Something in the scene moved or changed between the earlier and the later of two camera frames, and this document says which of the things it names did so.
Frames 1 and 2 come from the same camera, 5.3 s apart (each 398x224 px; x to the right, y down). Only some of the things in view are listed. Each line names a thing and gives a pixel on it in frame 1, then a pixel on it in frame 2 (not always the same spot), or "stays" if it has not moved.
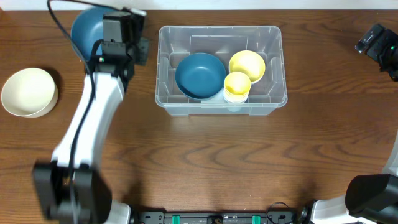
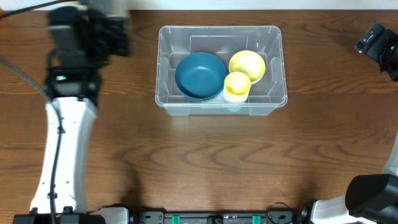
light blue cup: (234, 109) stays
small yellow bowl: (249, 62) stays
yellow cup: (237, 83) stays
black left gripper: (145, 53) -> (127, 40)
